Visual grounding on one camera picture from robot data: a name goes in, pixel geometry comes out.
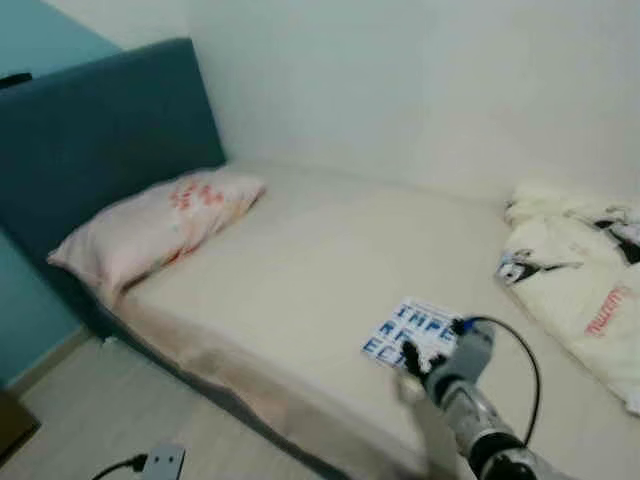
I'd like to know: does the white book with blue letters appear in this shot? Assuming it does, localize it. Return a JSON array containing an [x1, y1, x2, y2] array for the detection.
[[361, 297, 463, 369]]

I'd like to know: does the cream cartoon print quilt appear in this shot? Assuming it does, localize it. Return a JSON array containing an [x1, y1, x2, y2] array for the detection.
[[495, 180, 640, 413]]

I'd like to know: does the pink pillow with dotted print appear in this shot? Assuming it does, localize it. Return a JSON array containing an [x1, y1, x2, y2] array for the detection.
[[47, 168, 267, 301]]

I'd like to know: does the dark brown wooden furniture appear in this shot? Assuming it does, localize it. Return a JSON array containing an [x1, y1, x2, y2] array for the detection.
[[0, 390, 41, 466]]

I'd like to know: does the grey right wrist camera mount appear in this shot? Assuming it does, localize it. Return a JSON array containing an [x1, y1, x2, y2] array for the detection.
[[440, 322, 496, 386]]

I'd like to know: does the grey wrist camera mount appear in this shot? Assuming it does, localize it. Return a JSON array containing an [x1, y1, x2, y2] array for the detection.
[[440, 322, 496, 386], [142, 443, 187, 480]]

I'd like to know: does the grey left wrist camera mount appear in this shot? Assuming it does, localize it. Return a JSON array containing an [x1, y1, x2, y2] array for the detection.
[[142, 443, 187, 480]]

